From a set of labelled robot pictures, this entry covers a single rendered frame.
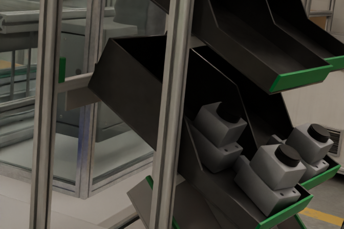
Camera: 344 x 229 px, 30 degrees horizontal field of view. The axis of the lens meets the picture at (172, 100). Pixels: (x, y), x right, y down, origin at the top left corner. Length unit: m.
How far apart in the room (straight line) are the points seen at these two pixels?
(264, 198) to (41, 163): 0.27
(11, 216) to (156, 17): 0.66
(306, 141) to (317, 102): 3.87
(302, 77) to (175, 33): 0.14
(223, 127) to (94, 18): 0.84
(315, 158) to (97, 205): 0.85
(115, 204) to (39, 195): 0.82
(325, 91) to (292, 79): 4.02
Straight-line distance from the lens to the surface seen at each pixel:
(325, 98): 4.71
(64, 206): 1.59
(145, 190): 0.78
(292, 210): 0.76
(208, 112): 0.75
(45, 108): 0.78
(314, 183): 0.88
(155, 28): 1.78
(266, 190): 0.74
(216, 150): 0.75
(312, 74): 0.72
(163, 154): 0.71
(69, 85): 0.82
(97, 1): 1.53
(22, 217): 1.53
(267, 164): 0.74
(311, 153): 0.86
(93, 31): 1.53
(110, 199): 1.65
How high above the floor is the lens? 1.48
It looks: 13 degrees down
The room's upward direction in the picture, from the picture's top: 5 degrees clockwise
